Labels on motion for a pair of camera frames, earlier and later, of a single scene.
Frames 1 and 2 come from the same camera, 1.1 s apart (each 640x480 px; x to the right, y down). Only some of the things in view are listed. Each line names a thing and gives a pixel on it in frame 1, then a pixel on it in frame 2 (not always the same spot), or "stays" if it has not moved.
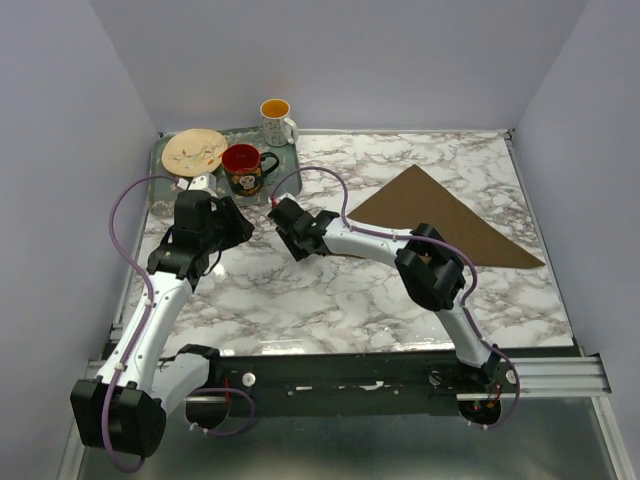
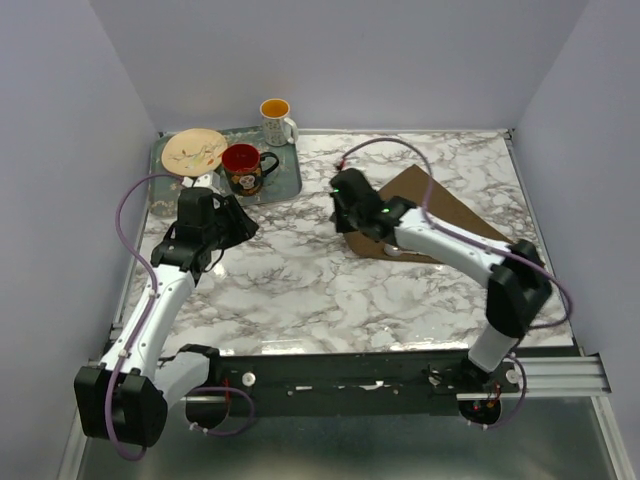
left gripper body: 228,229 stays
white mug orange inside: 274,113 stays
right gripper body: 291,244 -> 343,221
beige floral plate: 193,152 stays
